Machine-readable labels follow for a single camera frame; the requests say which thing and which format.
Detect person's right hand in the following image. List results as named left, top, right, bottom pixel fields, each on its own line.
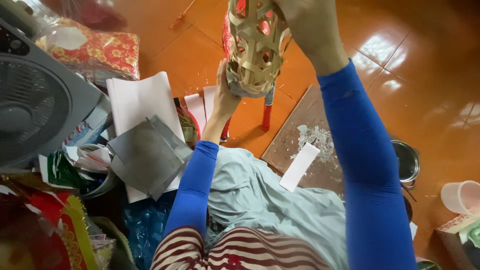
left=275, top=0, right=350, bottom=76

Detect person's left hand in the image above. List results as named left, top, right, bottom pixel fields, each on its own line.
left=212, top=58, right=243, bottom=120

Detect woven bamboo frame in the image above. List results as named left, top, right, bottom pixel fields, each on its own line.
left=226, top=0, right=292, bottom=99

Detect white paper strips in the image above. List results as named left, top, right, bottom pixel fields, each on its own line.
left=184, top=85, right=219, bottom=132

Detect stack of white paper sheets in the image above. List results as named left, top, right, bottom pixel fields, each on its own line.
left=106, top=71, right=187, bottom=204

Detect brown cardboard board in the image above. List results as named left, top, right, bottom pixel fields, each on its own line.
left=261, top=84, right=346, bottom=197

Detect grey paper sheets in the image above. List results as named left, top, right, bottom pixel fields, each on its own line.
left=107, top=115, right=193, bottom=201

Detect pile of white paper scraps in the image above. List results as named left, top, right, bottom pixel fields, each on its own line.
left=290, top=124, right=336, bottom=164

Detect white paper strip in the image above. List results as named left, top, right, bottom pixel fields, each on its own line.
left=279, top=142, right=321, bottom=193

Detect red floral wrapped package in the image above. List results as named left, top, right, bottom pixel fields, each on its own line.
left=35, top=19, right=141, bottom=85

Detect grey cloth on lap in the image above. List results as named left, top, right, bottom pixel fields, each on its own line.
left=204, top=145, right=349, bottom=270

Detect basin of paper scraps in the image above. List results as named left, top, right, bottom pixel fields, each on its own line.
left=39, top=144, right=121, bottom=199

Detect blue plastic bag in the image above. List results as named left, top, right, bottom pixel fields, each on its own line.
left=123, top=191, right=177, bottom=270

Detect person's striped clothing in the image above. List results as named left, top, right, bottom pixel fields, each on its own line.
left=150, top=226, right=332, bottom=270

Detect grey box fan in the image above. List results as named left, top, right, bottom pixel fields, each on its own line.
left=0, top=4, right=112, bottom=169

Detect metal bowl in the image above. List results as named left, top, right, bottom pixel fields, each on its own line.
left=390, top=140, right=421, bottom=188

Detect red and yellow decorated paper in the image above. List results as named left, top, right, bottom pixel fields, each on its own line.
left=0, top=180, right=117, bottom=270

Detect translucent plastic cup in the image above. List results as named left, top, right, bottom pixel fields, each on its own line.
left=440, top=180, right=480, bottom=216

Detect patterned cardboard box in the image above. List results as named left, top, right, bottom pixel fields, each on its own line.
left=435, top=214, right=480, bottom=270

